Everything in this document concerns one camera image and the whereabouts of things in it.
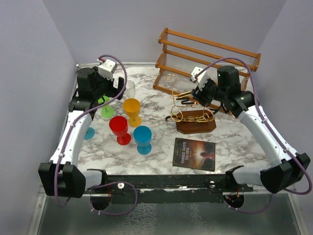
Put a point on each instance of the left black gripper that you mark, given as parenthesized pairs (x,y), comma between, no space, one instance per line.
(113,92)

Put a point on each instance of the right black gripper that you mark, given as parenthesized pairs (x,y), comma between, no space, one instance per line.
(199,95)

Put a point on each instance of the clear wine glass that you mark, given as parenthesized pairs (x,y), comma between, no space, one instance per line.
(130,89)

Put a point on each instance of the gold wire wine glass rack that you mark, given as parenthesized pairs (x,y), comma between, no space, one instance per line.
(189,120)

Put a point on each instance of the green plastic wine glass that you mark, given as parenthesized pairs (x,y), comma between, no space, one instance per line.
(106,111)

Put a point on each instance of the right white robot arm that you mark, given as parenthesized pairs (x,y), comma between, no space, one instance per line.
(287,166)

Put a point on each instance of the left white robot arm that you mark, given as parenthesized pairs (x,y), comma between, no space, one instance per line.
(60,175)

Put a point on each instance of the yellow plastic wine glass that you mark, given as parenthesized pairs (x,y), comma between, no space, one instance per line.
(131,107)

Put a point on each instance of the red plastic wine glass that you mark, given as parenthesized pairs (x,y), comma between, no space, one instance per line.
(119,127)

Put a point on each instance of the wooden two-tier shelf rack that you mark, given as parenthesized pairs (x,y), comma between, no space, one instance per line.
(181,53)

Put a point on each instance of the light blue plastic wine glass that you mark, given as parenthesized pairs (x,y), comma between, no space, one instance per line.
(89,133)

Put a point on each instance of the dark book three days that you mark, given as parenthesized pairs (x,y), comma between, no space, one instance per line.
(194,154)

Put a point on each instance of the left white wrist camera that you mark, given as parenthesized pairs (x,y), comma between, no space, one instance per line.
(107,69)

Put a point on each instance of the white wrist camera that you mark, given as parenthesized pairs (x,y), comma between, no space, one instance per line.
(107,69)
(200,77)

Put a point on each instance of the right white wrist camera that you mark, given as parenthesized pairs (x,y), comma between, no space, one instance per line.
(200,77)

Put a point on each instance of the black metal base rail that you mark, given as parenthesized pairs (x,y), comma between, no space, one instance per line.
(159,189)

